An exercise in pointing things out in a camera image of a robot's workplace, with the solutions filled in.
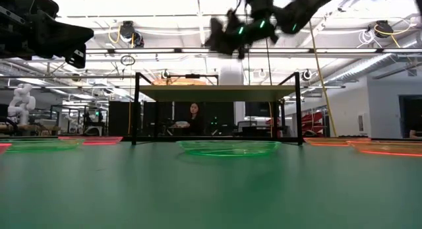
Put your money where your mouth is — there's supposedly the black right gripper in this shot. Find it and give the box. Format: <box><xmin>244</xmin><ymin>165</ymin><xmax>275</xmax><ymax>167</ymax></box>
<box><xmin>204</xmin><ymin>9</ymin><xmax>280</xmax><ymax>60</ymax></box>

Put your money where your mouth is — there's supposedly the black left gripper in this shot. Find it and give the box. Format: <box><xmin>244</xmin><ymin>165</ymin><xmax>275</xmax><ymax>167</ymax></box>
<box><xmin>0</xmin><ymin>0</ymin><xmax>95</xmax><ymax>70</ymax></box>

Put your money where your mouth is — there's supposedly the green transparent plastic plate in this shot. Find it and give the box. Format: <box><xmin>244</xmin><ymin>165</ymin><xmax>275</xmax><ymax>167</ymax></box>
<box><xmin>5</xmin><ymin>138</ymin><xmax>85</xmax><ymax>153</ymax></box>
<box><xmin>175</xmin><ymin>140</ymin><xmax>282</xmax><ymax>157</ymax></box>

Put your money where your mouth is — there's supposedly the white humanoid robot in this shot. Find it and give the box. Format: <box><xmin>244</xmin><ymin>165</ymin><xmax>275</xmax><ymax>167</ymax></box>
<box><xmin>7</xmin><ymin>82</ymin><xmax>36</xmax><ymax>126</ymax></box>

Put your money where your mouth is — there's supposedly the black monitor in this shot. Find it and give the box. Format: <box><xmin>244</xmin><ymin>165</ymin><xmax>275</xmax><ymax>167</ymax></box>
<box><xmin>245</xmin><ymin>102</ymin><xmax>272</xmax><ymax>118</ymax></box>

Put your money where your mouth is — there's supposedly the red rack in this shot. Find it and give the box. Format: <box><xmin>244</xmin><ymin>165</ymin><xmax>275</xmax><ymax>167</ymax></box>
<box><xmin>301</xmin><ymin>111</ymin><xmax>326</xmax><ymax>138</ymax></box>

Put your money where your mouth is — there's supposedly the green table mat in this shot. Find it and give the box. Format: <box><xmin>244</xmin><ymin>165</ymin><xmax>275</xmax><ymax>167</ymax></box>
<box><xmin>0</xmin><ymin>141</ymin><xmax>422</xmax><ymax>229</ymax></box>

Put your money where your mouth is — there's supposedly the wooden shelf with black frame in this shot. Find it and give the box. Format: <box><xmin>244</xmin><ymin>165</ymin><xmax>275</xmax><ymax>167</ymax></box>
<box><xmin>131</xmin><ymin>71</ymin><xmax>304</xmax><ymax>147</ymax></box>

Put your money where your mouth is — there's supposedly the black hanging cable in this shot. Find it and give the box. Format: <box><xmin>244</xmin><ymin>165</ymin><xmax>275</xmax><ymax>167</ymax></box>
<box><xmin>264</xmin><ymin>37</ymin><xmax>273</xmax><ymax>86</ymax></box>

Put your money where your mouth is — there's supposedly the black ceiling cable reel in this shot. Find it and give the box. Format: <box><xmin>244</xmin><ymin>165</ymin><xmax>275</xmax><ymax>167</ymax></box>
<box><xmin>119</xmin><ymin>20</ymin><xmax>145</xmax><ymax>48</ymax></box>
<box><xmin>374</xmin><ymin>20</ymin><xmax>395</xmax><ymax>39</ymax></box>

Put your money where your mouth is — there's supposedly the black cable loop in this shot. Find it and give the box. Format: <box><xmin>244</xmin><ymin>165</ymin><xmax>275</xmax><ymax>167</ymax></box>
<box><xmin>119</xmin><ymin>54</ymin><xmax>136</xmax><ymax>67</ymax></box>

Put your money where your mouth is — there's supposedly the yellow hanging cable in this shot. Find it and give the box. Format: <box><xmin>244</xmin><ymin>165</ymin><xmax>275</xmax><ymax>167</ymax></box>
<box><xmin>309</xmin><ymin>20</ymin><xmax>338</xmax><ymax>137</ymax></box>

